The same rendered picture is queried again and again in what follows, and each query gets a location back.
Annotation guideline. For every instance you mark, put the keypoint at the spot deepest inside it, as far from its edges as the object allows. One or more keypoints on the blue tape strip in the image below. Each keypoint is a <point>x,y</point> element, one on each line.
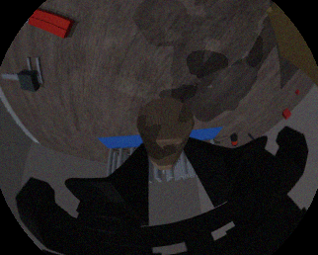
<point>134,140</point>

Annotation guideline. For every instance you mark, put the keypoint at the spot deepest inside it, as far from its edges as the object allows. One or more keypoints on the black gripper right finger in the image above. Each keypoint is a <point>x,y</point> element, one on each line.
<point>218,166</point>

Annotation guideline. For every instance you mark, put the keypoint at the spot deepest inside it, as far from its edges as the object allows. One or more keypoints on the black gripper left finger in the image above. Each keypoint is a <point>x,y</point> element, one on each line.
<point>127,186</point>

